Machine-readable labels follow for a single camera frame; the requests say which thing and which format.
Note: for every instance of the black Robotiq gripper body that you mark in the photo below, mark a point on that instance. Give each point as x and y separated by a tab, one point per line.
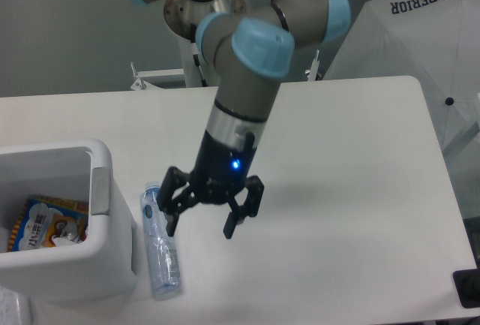
221	172

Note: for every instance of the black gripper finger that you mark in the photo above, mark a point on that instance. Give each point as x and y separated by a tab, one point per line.
250	207
179	191

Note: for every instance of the clear plastic water bottle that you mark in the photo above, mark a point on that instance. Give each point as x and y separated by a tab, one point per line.
163	263

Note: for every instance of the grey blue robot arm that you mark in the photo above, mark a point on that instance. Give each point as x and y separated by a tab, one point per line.
251	53

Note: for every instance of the white plastic trash can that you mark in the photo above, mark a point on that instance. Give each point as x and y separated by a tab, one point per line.
80	170

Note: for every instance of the colourful snack packet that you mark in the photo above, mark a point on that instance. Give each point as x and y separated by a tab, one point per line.
49	222

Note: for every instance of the white Superior umbrella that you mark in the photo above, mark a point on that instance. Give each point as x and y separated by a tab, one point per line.
435	41

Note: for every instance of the black device at table edge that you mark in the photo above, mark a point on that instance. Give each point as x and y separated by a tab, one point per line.
467	286

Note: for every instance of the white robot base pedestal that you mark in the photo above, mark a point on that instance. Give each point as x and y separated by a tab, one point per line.
193	74

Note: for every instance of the white metal mounting bracket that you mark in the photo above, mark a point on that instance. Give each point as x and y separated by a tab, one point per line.
157	79

